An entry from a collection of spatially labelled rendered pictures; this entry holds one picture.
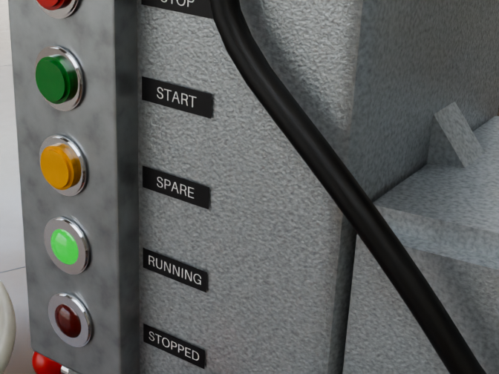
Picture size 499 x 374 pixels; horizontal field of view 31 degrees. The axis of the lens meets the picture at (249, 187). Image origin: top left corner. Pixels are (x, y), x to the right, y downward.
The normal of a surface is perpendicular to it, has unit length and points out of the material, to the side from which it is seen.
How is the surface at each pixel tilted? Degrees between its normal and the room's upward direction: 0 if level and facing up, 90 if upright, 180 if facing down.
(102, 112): 90
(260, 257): 90
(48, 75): 90
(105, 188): 90
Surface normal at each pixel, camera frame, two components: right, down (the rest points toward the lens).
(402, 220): -0.56, 0.31
